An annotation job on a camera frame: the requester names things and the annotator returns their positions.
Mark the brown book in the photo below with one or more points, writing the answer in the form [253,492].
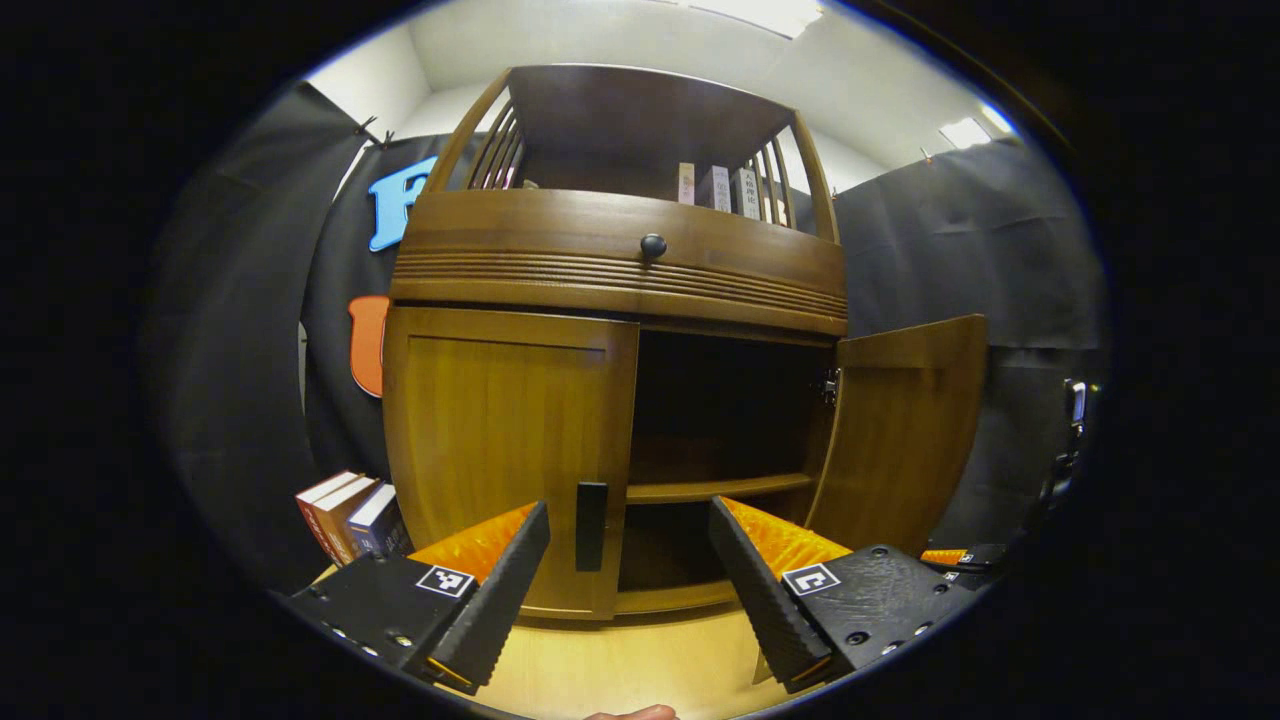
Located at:
[345,520]

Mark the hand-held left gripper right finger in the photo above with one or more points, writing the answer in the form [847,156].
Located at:
[755,600]

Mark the small ceiling light panel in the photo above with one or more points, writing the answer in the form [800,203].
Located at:
[965,133]

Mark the wooden inner shelf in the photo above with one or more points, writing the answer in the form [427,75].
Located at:
[700,490]

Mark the round black drawer knob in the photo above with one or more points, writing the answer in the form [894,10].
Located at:
[653,246]

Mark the wooden double-door shoe cabinet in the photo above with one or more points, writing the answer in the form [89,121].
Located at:
[520,270]

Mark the metal door hinge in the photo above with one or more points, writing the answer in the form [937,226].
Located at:
[829,386]

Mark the wooden drawer front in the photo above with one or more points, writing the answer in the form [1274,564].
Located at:
[520,230]

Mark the grey book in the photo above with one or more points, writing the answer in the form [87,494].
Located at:
[746,194]

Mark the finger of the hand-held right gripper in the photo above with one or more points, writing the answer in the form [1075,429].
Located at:
[945,556]

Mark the red and white book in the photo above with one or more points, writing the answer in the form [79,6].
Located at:
[315,510]

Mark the large ceiling light panel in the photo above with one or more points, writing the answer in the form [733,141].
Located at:
[760,15]

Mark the wooden shoe cabinet door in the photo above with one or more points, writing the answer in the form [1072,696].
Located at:
[480,430]
[900,430]

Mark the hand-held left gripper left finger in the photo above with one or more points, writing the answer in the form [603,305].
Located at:
[500,600]

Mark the purple book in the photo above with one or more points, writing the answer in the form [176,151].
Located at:
[715,190]

